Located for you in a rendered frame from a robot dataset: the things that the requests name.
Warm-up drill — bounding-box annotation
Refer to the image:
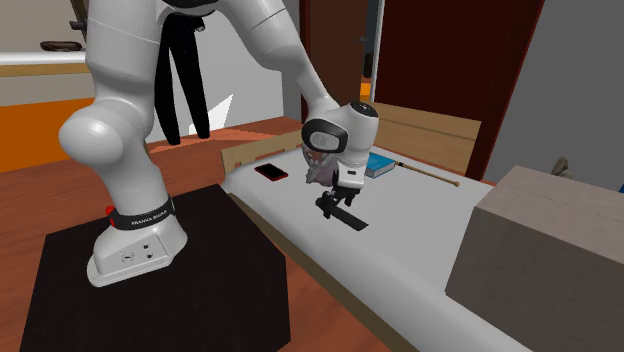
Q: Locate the thin wooden stick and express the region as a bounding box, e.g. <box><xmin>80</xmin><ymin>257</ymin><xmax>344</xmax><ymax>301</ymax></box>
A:
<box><xmin>396</xmin><ymin>160</ymin><xmax>461</xmax><ymax>188</ymax></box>

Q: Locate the blue book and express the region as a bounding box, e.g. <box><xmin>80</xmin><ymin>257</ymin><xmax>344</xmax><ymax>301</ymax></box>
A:
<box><xmin>364</xmin><ymin>151</ymin><xmax>397</xmax><ymax>180</ymax></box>

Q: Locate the white bed with wooden frame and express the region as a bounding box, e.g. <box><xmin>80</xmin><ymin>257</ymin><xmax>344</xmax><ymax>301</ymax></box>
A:
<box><xmin>220</xmin><ymin>101</ymin><xmax>534</xmax><ymax>352</ymax></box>

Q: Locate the pink grey plush toy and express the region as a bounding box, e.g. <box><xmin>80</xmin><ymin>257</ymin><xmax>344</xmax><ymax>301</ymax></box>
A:
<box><xmin>303</xmin><ymin>145</ymin><xmax>339</xmax><ymax>186</ymax></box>

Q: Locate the grey brown box cabinet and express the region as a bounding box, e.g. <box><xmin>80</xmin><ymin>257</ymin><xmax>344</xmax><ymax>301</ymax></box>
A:
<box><xmin>444</xmin><ymin>165</ymin><xmax>624</xmax><ymax>352</ymax></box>

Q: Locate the black robot stand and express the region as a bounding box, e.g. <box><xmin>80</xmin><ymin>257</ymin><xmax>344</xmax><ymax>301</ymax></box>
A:
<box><xmin>19</xmin><ymin>183</ymin><xmax>293</xmax><ymax>352</ymax></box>

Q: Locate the red and black phone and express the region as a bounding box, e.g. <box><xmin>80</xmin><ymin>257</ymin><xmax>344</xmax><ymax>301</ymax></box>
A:
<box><xmin>253</xmin><ymin>162</ymin><xmax>289</xmax><ymax>183</ymax></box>

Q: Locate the black remote control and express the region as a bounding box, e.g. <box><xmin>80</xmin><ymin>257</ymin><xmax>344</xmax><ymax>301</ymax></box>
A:
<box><xmin>325</xmin><ymin>207</ymin><xmax>370</xmax><ymax>232</ymax></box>

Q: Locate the dark red door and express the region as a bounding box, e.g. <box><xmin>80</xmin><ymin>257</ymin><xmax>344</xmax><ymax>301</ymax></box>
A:
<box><xmin>374</xmin><ymin>0</ymin><xmax>546</xmax><ymax>182</ymax></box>

